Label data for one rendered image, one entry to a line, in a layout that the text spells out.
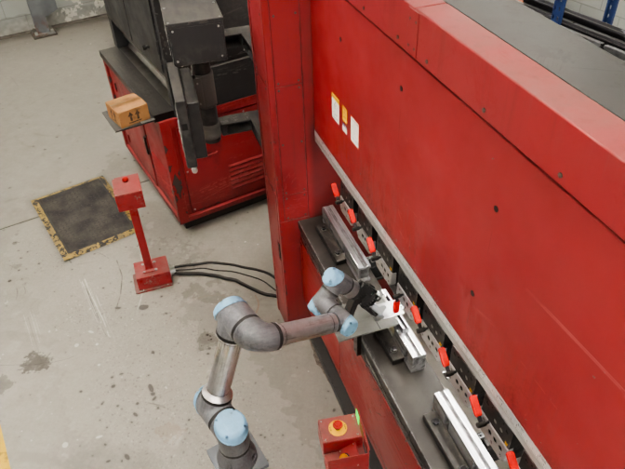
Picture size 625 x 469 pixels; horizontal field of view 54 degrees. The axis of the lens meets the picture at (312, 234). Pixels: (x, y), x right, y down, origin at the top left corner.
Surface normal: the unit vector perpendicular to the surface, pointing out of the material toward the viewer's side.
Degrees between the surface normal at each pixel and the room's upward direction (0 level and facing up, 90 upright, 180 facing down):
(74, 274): 0
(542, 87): 0
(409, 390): 0
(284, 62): 90
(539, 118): 90
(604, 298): 90
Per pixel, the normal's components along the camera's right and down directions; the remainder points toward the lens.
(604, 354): -0.94, 0.23
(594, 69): -0.04, -0.77
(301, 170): 0.32, 0.60
